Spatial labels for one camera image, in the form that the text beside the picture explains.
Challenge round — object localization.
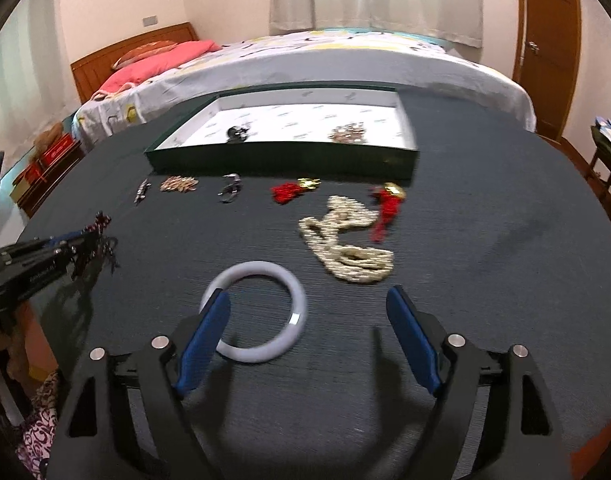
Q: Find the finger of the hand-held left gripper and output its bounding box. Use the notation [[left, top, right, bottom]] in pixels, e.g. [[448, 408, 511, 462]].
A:
[[5, 239, 104, 302], [0, 229, 99, 262]]

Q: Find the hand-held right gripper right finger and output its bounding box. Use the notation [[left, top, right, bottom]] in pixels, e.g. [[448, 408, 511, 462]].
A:
[[385, 285, 572, 480]]

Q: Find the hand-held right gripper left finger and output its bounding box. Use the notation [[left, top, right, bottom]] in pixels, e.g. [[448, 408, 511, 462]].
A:
[[45, 290, 232, 480]]

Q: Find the dark bead strand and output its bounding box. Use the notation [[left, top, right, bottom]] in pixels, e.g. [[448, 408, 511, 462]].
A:
[[72, 211, 121, 279]]

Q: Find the pale jade bangle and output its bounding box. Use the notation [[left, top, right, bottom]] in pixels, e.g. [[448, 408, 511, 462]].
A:
[[199, 261, 307, 365]]

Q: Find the white pearl necklace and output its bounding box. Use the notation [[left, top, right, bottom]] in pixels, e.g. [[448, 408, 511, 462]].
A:
[[298, 196, 395, 286]]

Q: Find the red tassel gold ornament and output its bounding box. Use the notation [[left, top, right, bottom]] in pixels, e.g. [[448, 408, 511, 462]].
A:
[[368, 182, 406, 243], [270, 177, 320, 207]]

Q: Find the silver ring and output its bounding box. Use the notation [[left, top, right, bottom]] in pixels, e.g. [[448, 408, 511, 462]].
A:
[[218, 173, 242, 204]]

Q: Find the dark green box white lining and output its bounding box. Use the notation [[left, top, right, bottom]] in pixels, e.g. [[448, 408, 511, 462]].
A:
[[145, 85, 420, 186]]

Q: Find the brown beaded brooch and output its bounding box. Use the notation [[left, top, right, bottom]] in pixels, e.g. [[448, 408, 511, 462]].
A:
[[328, 124, 367, 144]]

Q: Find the yellow box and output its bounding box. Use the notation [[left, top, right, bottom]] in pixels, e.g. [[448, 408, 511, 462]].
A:
[[10, 167, 42, 202]]

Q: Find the dark wooden nightstand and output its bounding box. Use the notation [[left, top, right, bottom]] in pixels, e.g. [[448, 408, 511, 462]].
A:
[[10, 140, 86, 218]]

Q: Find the red gift box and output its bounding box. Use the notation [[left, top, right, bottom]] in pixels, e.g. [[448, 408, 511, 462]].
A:
[[38, 135, 77, 167]]

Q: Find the brown teddy bear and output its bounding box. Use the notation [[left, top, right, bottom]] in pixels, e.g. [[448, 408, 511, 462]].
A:
[[32, 122, 63, 153]]

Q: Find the sheer white side curtain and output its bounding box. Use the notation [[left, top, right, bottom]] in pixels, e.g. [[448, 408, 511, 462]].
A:
[[0, 7, 73, 176]]

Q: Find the person's floral clothing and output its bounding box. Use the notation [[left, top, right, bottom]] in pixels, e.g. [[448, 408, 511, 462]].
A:
[[15, 370, 63, 466]]

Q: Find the wooden headboard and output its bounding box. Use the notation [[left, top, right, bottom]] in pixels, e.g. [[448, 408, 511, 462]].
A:
[[70, 22, 200, 106]]

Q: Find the pink pillow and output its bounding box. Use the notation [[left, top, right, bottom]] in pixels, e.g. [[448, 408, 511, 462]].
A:
[[92, 40, 223, 98]]

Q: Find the orange pillow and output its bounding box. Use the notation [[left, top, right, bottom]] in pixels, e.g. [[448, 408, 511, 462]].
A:
[[111, 40, 178, 71]]

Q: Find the wooden chair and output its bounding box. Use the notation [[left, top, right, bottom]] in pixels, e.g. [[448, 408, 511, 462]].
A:
[[585, 120, 611, 223]]

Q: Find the pile of clothes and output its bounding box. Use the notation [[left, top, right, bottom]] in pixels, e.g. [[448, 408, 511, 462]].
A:
[[594, 116, 611, 162]]

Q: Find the bed with patterned sheet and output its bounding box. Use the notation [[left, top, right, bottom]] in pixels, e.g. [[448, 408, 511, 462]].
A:
[[70, 29, 537, 153]]

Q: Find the brown wooden door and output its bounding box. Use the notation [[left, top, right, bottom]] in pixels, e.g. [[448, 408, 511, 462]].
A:
[[513, 0, 583, 143]]

